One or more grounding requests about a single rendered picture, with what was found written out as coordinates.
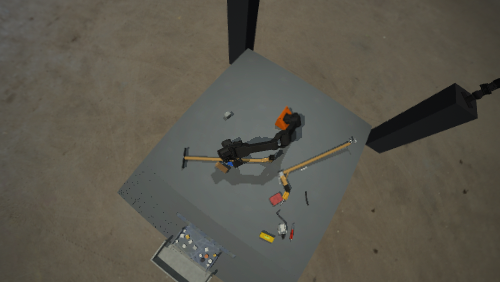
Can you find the yellow rectangular block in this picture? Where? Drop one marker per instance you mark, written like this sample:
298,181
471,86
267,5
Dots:
266,237

